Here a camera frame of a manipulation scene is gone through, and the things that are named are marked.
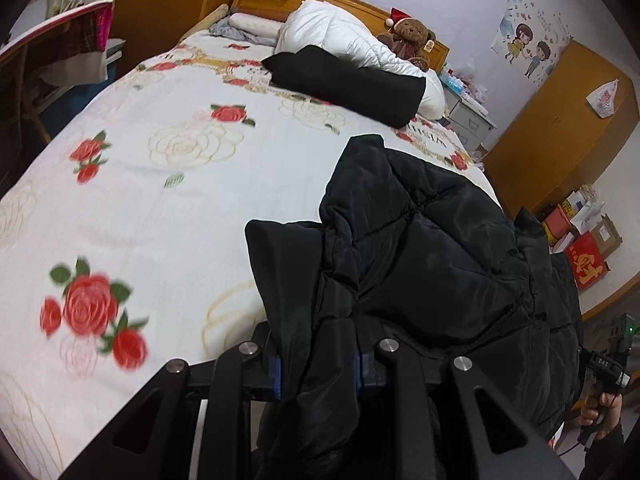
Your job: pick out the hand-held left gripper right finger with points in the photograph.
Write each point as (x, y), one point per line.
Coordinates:
(358, 375)

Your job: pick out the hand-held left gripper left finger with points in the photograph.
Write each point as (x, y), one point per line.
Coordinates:
(276, 376)

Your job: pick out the black puffer jacket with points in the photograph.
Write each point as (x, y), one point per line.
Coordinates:
(425, 260)

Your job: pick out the person's right forearm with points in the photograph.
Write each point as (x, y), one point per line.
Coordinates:
(605, 455)

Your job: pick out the person's right hand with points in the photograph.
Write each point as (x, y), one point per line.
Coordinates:
(600, 410)

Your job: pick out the pile of boxes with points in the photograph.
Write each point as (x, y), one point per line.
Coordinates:
(585, 240)

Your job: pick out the bed with floral sheet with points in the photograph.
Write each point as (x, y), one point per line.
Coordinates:
(150, 220)

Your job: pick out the orange wooden cabinet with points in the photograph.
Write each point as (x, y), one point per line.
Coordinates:
(560, 130)

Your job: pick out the white plastic bag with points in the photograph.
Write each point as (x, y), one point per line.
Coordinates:
(604, 97)

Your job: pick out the grey nightstand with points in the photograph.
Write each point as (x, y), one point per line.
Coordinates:
(470, 117)

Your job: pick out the black folded cloth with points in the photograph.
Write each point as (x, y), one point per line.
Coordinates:
(350, 85)

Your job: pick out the blue tissue pack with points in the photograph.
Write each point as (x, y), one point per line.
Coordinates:
(450, 80)

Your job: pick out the pink plastic bag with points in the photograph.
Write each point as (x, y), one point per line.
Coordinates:
(472, 80)

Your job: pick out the brown teddy bear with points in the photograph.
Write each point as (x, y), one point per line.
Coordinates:
(410, 37)

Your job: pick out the white duvet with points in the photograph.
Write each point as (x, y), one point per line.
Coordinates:
(330, 27)

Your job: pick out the grey pillow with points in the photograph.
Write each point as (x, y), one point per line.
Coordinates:
(235, 27)

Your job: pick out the orange wooden wardrobe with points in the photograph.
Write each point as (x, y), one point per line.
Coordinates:
(170, 0)

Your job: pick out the wooden chair with pink cloth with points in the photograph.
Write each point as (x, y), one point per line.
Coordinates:
(60, 45)

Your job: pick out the cartoon children wall sticker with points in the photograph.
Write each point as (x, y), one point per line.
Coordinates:
(527, 47)

